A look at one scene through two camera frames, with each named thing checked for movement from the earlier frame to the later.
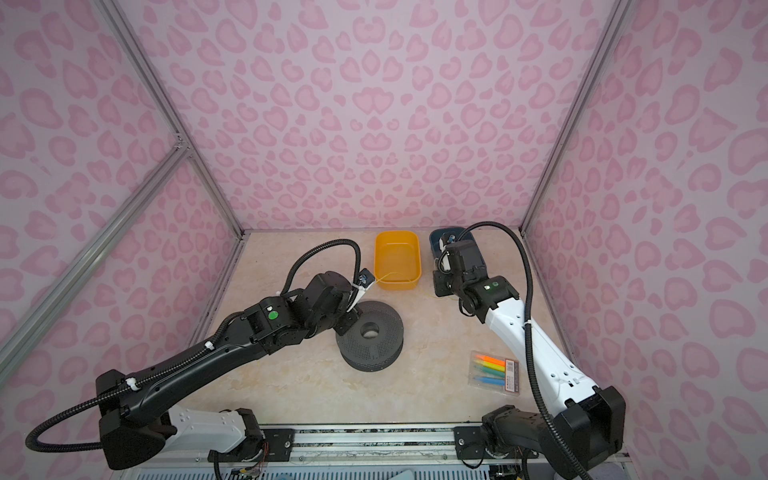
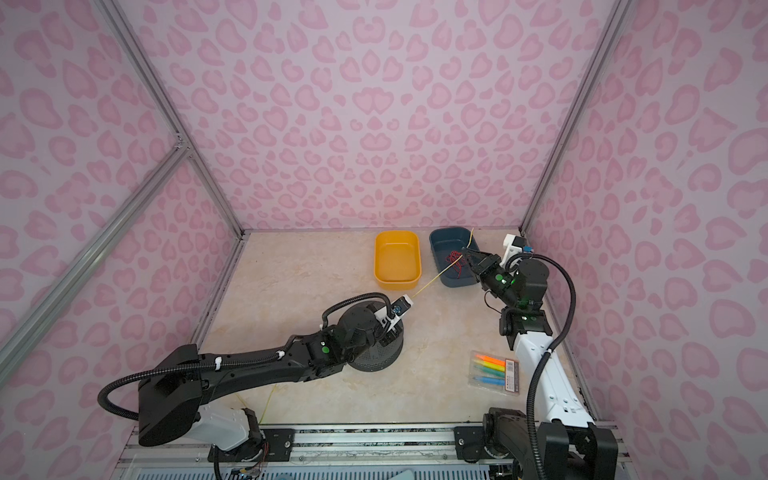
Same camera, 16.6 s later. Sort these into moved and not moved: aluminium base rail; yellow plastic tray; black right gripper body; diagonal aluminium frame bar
Moved: black right gripper body
Not moved: aluminium base rail; yellow plastic tray; diagonal aluminium frame bar
